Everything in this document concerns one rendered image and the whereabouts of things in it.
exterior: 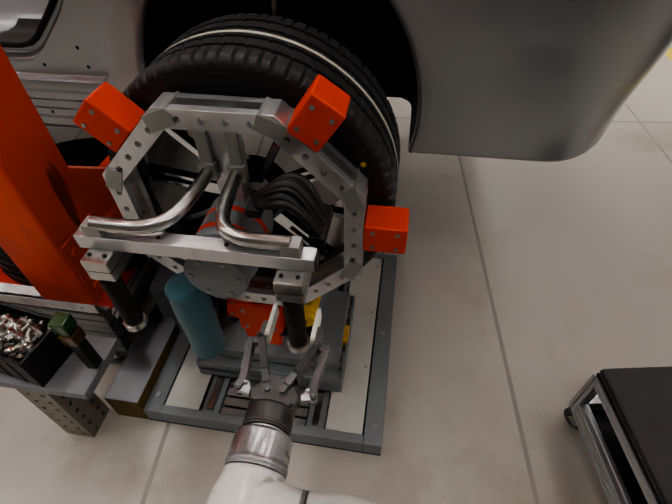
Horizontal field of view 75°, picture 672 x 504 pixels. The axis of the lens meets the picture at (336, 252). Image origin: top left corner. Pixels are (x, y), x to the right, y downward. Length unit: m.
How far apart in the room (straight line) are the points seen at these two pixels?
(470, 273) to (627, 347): 0.65
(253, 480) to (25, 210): 0.80
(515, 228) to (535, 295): 0.42
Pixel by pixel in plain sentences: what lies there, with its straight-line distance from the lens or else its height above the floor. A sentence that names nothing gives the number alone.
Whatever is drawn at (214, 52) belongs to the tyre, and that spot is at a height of 1.18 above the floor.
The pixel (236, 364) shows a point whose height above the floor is 0.15.
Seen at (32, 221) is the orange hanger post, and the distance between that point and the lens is 1.20.
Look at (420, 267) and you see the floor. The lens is 2.02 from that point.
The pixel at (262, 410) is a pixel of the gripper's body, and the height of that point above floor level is 0.86.
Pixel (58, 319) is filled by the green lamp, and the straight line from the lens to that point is 1.21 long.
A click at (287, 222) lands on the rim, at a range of 1.07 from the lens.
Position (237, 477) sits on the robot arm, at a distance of 0.66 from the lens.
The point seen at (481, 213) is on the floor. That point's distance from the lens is 2.36.
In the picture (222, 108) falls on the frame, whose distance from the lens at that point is 0.82.
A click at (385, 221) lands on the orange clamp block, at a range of 0.90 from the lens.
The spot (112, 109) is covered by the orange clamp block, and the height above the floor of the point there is 1.10.
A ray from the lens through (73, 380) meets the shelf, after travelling 1.37.
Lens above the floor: 1.49
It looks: 46 degrees down
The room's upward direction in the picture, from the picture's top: 1 degrees counter-clockwise
